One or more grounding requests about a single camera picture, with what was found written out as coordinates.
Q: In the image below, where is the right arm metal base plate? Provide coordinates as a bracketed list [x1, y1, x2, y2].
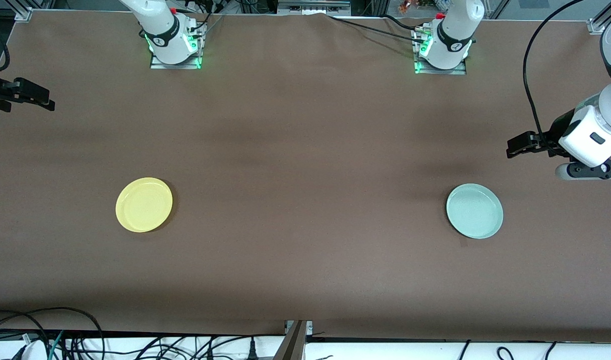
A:
[150, 20, 203, 70]

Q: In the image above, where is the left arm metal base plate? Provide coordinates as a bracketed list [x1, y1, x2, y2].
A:
[413, 27, 468, 76]

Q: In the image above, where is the green cable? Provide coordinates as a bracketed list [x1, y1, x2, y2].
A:
[47, 330, 66, 360]

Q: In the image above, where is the large looped black cable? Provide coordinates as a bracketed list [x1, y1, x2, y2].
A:
[0, 306, 106, 360]

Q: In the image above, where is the white device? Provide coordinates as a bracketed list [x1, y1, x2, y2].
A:
[15, 340, 49, 360]

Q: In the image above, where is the small looped black cable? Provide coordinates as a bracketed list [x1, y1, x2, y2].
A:
[0, 310, 49, 360]

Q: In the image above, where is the metal post bracket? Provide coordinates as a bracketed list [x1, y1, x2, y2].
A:
[284, 320, 314, 335]

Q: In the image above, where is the aluminium post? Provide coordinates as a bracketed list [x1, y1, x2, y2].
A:
[272, 320, 309, 360]

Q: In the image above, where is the black right base cable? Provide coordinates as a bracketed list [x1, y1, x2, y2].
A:
[184, 4, 227, 39]

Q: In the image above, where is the white shelf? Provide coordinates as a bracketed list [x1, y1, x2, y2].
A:
[0, 331, 611, 360]

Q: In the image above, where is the yellow plate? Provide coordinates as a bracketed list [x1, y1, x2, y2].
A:
[115, 177, 174, 234]

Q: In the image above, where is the long black tabletop cable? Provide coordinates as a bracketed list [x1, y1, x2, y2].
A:
[327, 13, 426, 44]

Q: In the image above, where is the grey metal box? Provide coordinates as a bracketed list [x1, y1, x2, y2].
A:
[277, 0, 352, 16]

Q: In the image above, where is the short black tabletop cable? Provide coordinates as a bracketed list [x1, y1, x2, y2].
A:
[383, 14, 424, 29]

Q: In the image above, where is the pale green plate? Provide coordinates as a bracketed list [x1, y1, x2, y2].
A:
[446, 183, 504, 240]

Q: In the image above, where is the brown table cloth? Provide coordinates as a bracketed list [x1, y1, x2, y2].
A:
[0, 9, 611, 344]

